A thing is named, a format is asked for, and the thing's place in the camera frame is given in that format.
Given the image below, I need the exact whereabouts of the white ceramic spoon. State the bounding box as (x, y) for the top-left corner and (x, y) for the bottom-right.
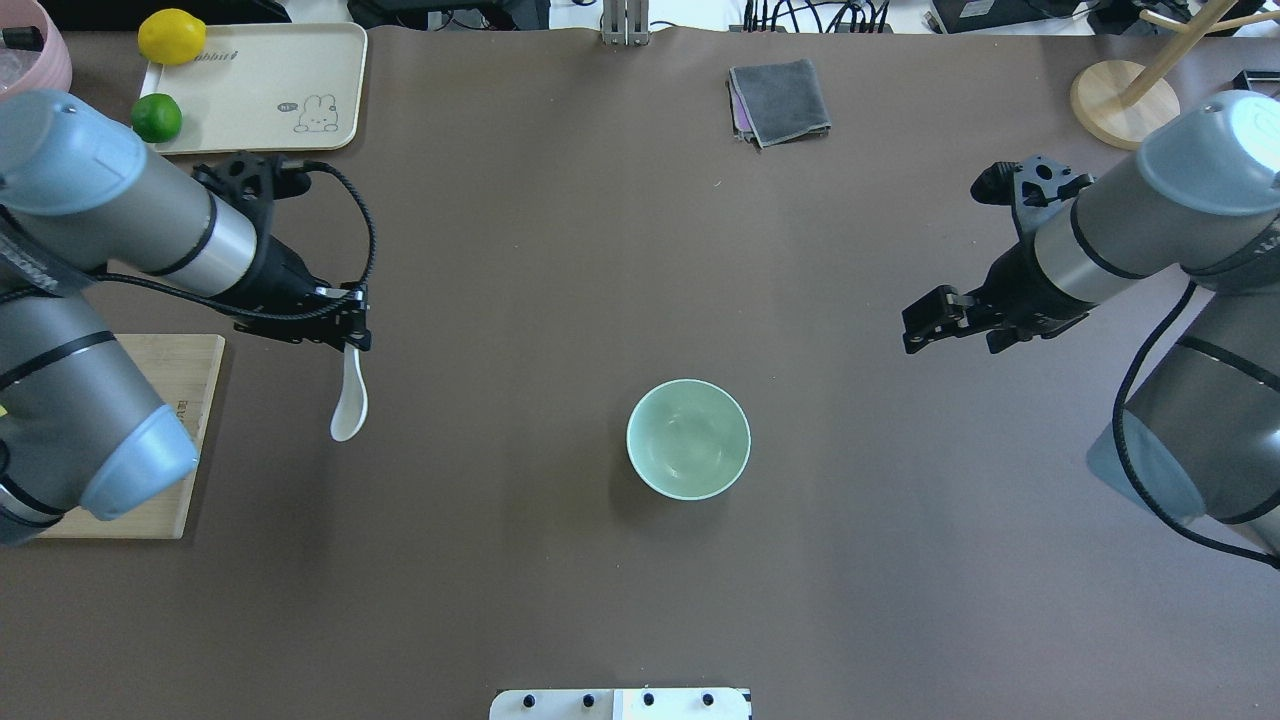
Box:
(329, 345), (369, 442)

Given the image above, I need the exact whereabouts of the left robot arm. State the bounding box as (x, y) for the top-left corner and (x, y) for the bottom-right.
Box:
(1, 88), (376, 547)

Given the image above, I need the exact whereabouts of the light green bowl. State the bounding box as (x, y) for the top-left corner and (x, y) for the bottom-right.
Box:
(625, 378), (753, 502)

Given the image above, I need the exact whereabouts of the grey folded cloth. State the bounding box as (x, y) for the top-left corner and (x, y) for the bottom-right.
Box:
(726, 58), (832, 149)

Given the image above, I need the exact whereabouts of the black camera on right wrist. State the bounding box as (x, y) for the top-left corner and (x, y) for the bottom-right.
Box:
(969, 155), (1097, 241)

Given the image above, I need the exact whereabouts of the pink bowl with ice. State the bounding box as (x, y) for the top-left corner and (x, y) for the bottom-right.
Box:
(1, 1), (72, 102)

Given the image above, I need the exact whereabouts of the cream serving tray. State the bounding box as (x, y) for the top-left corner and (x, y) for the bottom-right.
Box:
(140, 22), (369, 155)

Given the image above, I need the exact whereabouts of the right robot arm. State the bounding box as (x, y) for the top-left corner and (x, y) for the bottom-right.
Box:
(901, 90), (1279, 568)

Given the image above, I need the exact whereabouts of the aluminium frame post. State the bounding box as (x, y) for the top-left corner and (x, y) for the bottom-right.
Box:
(600, 0), (652, 46)

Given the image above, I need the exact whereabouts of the yellow lemon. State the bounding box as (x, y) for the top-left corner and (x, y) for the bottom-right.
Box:
(136, 8), (207, 67)

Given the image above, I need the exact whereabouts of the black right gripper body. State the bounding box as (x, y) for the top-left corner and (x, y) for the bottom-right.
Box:
(964, 245), (1091, 354)

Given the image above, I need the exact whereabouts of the green lime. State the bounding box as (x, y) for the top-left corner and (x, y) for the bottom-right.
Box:
(131, 94), (184, 143)

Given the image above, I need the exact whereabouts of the wooden mug tree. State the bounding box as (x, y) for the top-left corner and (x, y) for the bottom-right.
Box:
(1069, 1), (1279, 151)

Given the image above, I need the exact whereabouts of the bamboo cutting board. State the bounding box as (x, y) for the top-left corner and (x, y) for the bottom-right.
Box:
(41, 334), (227, 541)

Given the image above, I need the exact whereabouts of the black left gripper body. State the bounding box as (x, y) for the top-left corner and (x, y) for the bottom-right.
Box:
(232, 234), (346, 346)

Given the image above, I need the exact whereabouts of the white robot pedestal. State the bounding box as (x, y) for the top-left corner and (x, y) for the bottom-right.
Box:
(488, 687), (754, 719)

